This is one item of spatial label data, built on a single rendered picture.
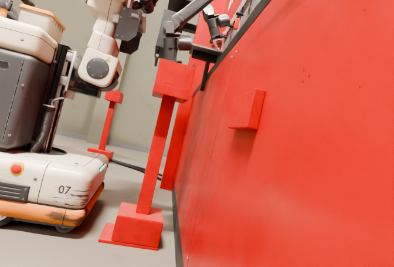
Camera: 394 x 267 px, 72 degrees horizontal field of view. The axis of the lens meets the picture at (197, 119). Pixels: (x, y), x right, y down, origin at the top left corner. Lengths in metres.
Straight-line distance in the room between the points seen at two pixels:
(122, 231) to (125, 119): 3.95
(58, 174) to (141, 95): 4.00
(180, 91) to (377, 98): 1.02
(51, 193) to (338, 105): 1.12
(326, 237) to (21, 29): 1.28
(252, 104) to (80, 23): 5.13
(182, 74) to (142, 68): 3.99
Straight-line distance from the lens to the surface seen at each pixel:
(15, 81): 1.32
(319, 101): 0.32
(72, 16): 5.57
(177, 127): 2.40
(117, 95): 3.17
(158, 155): 1.27
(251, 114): 0.47
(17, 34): 1.35
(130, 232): 1.27
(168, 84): 1.20
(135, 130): 5.10
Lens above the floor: 0.52
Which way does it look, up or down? 3 degrees up
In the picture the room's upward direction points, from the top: 13 degrees clockwise
